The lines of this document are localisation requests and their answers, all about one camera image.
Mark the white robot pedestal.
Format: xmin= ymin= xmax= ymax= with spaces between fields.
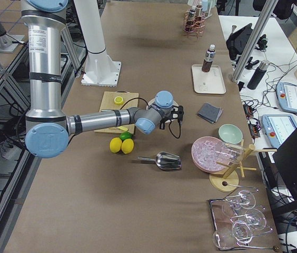
xmin=74 ymin=1 xmax=122 ymax=87

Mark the teach pendant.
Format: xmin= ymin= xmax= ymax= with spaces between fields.
xmin=261 ymin=114 xmax=297 ymax=148
xmin=276 ymin=82 xmax=297 ymax=113

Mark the white round plate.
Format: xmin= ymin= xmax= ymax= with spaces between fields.
xmin=146 ymin=98 xmax=179 ymax=107

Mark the cream rabbit tray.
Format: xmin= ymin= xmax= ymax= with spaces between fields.
xmin=191 ymin=64 xmax=226 ymax=95

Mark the black equipment case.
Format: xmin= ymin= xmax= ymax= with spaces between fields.
xmin=226 ymin=23 xmax=253 ymax=60

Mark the wooden glass tree stand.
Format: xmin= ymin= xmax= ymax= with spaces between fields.
xmin=209 ymin=140 xmax=277 ymax=192

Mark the yellow plastic knife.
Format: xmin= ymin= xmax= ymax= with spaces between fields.
xmin=117 ymin=126 xmax=128 ymax=132

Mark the aluminium frame post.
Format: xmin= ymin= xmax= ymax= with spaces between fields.
xmin=231 ymin=0 xmax=278 ymax=83

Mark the green bowl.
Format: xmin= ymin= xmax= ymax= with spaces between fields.
xmin=218 ymin=124 xmax=243 ymax=144

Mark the metal glass drying rack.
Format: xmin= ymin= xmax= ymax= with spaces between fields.
xmin=209 ymin=185 xmax=280 ymax=252

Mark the metal scoop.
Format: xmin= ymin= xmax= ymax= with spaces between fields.
xmin=137 ymin=152 xmax=182 ymax=171

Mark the bottle in rack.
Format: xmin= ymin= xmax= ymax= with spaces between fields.
xmin=185 ymin=9 xmax=195 ymax=28
xmin=195 ymin=4 xmax=203 ymax=22

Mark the half lemon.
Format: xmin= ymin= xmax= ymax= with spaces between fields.
xmin=114 ymin=96 xmax=124 ymax=105

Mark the bottle in rack front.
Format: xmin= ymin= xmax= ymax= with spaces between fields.
xmin=195 ymin=4 xmax=203 ymax=22

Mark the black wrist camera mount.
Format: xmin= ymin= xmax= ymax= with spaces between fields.
xmin=170 ymin=105 xmax=184 ymax=124

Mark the pink bowl with ice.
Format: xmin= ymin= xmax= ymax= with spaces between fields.
xmin=191 ymin=137 xmax=230 ymax=173

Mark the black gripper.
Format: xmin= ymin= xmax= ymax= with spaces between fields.
xmin=160 ymin=114 xmax=174 ymax=129

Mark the black thermos bottle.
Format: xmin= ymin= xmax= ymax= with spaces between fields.
xmin=247 ymin=60 xmax=270 ymax=90

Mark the green lime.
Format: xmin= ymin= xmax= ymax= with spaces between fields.
xmin=119 ymin=132 xmax=132 ymax=141

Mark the grey folded cloth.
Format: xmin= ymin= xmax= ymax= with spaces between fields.
xmin=197 ymin=103 xmax=223 ymax=124

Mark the far teach pendant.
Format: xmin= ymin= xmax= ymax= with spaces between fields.
xmin=276 ymin=82 xmax=297 ymax=113

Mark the copper wire bottle rack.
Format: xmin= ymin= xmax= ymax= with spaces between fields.
xmin=183 ymin=5 xmax=205 ymax=37

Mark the near teach pendant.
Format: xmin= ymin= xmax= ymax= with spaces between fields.
xmin=261 ymin=114 xmax=297 ymax=148

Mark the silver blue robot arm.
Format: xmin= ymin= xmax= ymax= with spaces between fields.
xmin=21 ymin=1 xmax=173 ymax=158

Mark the bottle in rack rear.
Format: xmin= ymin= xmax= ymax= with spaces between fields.
xmin=185 ymin=9 xmax=195 ymax=28

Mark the dark drink bottle on tray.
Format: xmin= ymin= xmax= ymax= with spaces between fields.
xmin=202 ymin=44 xmax=215 ymax=72

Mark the yellow lemon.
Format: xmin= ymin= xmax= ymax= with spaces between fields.
xmin=121 ymin=139 xmax=134 ymax=154
xmin=109 ymin=137 xmax=122 ymax=153

